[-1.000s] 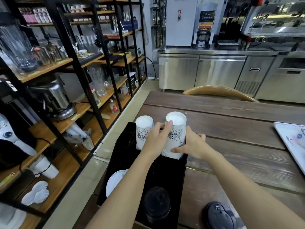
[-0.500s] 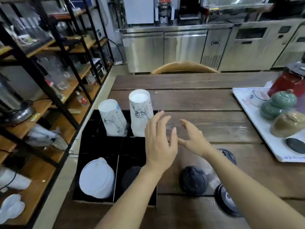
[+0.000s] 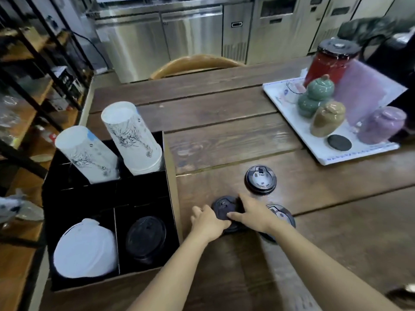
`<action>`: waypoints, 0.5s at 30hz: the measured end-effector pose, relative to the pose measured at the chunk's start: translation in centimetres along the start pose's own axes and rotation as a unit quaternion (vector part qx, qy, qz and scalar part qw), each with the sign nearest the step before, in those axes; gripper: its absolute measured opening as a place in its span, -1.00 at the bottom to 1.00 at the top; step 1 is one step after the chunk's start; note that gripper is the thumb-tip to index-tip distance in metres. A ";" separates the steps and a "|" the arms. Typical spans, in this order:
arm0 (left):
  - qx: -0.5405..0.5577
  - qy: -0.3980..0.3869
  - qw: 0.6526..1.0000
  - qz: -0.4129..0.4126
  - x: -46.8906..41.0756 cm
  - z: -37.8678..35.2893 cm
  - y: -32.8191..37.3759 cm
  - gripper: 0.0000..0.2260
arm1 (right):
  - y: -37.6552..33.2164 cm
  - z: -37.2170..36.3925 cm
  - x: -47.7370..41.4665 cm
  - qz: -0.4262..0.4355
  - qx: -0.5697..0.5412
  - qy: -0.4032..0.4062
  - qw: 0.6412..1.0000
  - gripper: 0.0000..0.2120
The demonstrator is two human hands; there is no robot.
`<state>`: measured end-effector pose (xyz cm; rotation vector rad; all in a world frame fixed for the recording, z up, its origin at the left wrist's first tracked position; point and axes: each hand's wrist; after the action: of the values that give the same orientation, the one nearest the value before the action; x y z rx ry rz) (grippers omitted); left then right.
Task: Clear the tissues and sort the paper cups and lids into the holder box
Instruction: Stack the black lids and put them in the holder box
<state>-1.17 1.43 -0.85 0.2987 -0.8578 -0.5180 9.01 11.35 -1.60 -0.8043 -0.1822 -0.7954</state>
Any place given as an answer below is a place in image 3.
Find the person's right hand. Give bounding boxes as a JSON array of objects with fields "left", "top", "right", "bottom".
[{"left": 227, "top": 192, "right": 283, "bottom": 235}]

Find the person's left hand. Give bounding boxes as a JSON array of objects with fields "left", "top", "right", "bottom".
[{"left": 189, "top": 205, "right": 233, "bottom": 244}]

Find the black plastic cup lid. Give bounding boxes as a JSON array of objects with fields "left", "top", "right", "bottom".
[
  {"left": 244, "top": 165, "right": 277, "bottom": 196},
  {"left": 259, "top": 203, "right": 296, "bottom": 244},
  {"left": 211, "top": 195, "right": 249, "bottom": 234}
]

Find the stack of black lids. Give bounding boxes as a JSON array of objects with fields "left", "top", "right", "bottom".
[{"left": 125, "top": 216, "right": 167, "bottom": 264}]

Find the stack of large paper cups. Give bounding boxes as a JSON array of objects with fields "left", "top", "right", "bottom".
[{"left": 101, "top": 101, "right": 163, "bottom": 176}]

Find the black divided cardboard box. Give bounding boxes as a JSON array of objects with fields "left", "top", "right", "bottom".
[{"left": 41, "top": 131, "right": 183, "bottom": 292}]

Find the stack of white lids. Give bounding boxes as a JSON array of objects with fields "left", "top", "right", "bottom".
[{"left": 53, "top": 218, "right": 119, "bottom": 279}]

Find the stack of small paper cups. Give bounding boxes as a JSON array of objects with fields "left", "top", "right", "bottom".
[{"left": 54, "top": 125, "right": 120, "bottom": 184}]

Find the person's left forearm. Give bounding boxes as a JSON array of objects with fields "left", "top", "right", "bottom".
[{"left": 126, "top": 229, "right": 227, "bottom": 311}]

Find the person's right forearm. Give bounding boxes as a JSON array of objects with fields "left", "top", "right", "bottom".
[{"left": 265, "top": 220, "right": 402, "bottom": 311}]

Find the white rectangular tray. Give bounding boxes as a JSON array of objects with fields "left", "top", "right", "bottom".
[{"left": 262, "top": 74, "right": 408, "bottom": 166}]

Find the black round coaster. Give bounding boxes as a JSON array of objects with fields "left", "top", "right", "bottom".
[{"left": 327, "top": 134, "right": 352, "bottom": 152}]

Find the tan ceramic lidded jar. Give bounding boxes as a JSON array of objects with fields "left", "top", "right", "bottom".
[{"left": 310, "top": 100, "right": 347, "bottom": 138}]

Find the green ceramic lidded jar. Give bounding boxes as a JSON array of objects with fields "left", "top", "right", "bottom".
[
  {"left": 306, "top": 74, "right": 335, "bottom": 102},
  {"left": 297, "top": 93, "right": 322, "bottom": 119}
]

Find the small clear glass cup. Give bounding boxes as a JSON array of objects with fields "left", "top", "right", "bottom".
[{"left": 285, "top": 80, "right": 307, "bottom": 104}]

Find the purple ceramic lidded jar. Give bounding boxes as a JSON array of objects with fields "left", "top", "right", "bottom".
[{"left": 356, "top": 106, "right": 408, "bottom": 145}]

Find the curved wooden chair back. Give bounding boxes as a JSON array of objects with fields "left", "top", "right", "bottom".
[{"left": 149, "top": 54, "right": 246, "bottom": 81}]

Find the red jar with black cap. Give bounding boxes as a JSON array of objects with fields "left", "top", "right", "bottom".
[{"left": 303, "top": 38, "right": 361, "bottom": 88}]

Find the black tea tray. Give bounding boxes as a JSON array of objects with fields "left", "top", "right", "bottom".
[{"left": 387, "top": 87, "right": 415, "bottom": 143}]

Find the clear plastic wrapped bundle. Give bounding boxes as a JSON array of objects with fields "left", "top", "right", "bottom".
[{"left": 0, "top": 190, "right": 45, "bottom": 224}]

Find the two-door steel counter cabinet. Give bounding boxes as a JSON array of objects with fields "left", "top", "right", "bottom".
[{"left": 94, "top": 1, "right": 255, "bottom": 84}]

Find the black metal wooden shelf rack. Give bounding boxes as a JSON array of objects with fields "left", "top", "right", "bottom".
[{"left": 0, "top": 0, "right": 95, "bottom": 311}]

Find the black and white carton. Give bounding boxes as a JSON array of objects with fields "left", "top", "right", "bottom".
[{"left": 51, "top": 66, "right": 86, "bottom": 101}]

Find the black electric kettle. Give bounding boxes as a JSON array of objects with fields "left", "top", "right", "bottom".
[{"left": 361, "top": 32, "right": 415, "bottom": 88}]

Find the camouflage fabric bundle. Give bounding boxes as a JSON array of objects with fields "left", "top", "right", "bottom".
[{"left": 337, "top": 16, "right": 415, "bottom": 46}]

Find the black power cable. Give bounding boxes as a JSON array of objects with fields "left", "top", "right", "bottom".
[{"left": 71, "top": 30, "right": 111, "bottom": 70}]

